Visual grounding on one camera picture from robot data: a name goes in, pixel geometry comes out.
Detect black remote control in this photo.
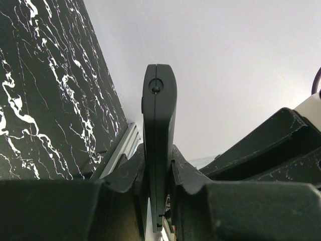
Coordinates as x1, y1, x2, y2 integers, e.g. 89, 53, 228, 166
141, 64, 177, 232

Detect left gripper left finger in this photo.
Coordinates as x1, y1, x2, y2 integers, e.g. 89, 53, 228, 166
1, 145, 147, 240

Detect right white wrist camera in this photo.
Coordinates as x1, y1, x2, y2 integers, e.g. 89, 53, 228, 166
294, 91, 321, 131

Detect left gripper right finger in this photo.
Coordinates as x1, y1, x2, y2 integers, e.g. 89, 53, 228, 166
170, 147, 320, 240

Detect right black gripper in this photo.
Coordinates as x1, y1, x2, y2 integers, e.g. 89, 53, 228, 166
200, 107, 320, 188

